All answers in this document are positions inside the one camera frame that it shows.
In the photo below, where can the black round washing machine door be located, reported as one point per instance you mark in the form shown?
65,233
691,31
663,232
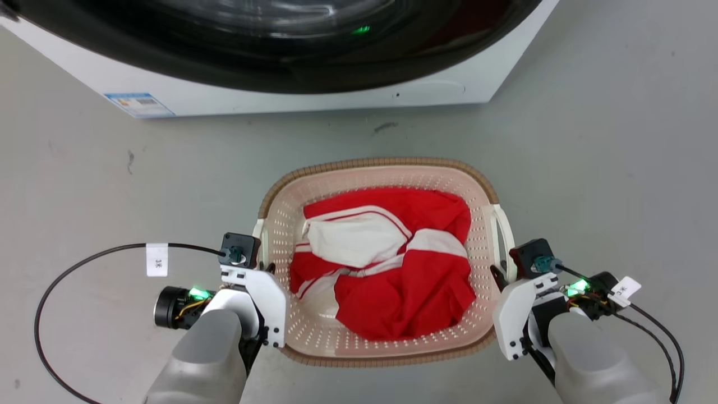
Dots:
269,62

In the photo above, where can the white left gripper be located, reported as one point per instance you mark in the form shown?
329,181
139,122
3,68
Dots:
269,303

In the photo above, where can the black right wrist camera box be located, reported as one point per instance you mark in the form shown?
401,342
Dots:
530,255

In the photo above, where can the beige perforated laundry basket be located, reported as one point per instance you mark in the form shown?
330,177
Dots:
314,331

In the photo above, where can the blue white energy label sticker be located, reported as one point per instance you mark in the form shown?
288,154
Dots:
140,104

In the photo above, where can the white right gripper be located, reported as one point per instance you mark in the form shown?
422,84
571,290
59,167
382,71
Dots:
513,320

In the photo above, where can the white washing machine body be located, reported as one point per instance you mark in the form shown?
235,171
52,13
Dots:
235,95

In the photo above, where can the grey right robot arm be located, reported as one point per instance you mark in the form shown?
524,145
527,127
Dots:
594,365

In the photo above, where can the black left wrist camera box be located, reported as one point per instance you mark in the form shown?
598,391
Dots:
240,248

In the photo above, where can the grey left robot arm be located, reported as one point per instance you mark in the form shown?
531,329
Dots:
202,359

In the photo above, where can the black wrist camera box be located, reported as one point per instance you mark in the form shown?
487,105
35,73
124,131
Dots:
530,255
240,248

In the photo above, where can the red and white garment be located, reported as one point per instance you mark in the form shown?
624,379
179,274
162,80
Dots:
404,292

